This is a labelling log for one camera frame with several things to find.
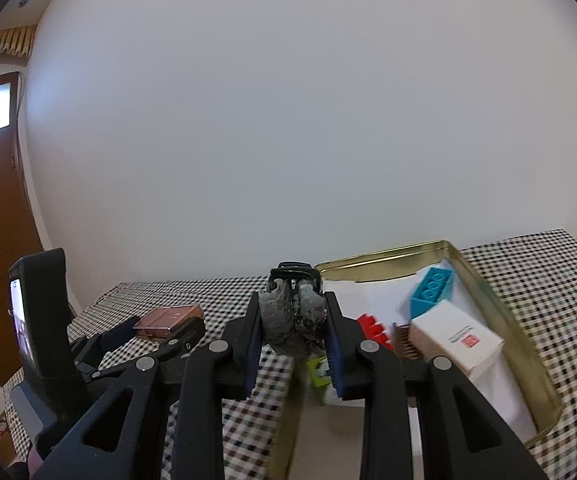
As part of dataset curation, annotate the white paper liner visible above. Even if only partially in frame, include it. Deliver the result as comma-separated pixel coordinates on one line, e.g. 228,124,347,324
323,259,539,436

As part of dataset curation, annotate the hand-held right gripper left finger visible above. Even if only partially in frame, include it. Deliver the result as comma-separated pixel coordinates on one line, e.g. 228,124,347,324
33,290,265,480

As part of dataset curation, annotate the copper metal box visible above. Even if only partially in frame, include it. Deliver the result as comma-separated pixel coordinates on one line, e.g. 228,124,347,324
133,305,205,343

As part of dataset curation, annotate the checked tablecloth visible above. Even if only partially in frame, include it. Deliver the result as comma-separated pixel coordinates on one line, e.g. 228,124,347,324
0,229,577,480

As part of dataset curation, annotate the yellow curtain valance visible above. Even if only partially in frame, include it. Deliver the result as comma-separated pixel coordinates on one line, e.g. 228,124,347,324
0,25,38,67

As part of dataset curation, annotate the red toy brick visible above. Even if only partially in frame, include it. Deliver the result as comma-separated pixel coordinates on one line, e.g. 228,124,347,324
357,313,395,351

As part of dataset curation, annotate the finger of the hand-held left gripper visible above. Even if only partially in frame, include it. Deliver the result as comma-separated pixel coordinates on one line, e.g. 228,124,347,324
91,318,208,380
71,316,142,362

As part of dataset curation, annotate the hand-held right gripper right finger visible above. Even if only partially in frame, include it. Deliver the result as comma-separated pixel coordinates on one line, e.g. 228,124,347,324
321,290,536,480

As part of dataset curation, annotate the green and white small item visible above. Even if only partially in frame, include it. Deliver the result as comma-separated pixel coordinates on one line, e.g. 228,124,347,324
308,355,334,388

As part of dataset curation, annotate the gold tin box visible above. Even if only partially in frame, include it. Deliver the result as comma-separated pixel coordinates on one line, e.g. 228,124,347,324
314,239,564,448

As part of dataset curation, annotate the grey stone-like toy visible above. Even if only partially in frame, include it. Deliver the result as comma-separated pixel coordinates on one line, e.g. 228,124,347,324
261,261,329,358

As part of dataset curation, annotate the brown comb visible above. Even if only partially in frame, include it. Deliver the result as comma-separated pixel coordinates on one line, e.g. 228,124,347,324
393,322,424,361

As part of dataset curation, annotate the white box with red label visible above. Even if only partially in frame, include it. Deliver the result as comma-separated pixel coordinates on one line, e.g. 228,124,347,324
408,300,505,386

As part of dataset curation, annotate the teal toy brick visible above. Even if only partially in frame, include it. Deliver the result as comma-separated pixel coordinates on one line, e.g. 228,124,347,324
409,267,456,320

